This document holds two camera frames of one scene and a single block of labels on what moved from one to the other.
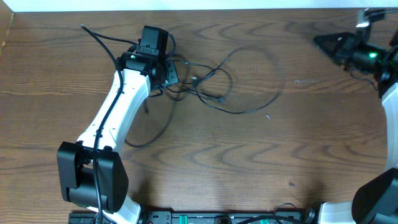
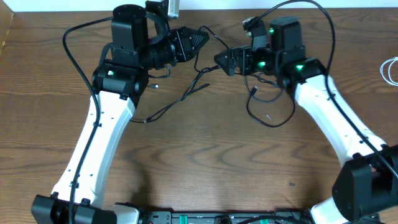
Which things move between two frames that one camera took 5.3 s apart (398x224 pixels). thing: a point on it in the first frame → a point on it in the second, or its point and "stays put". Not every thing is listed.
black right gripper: x=346 y=44 → x=245 y=53
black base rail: x=213 y=217 stays put
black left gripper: x=171 y=76 → x=181 y=44
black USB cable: x=172 y=100 → x=192 y=88
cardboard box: x=6 y=18 stays put
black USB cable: x=208 y=102 → x=251 y=94
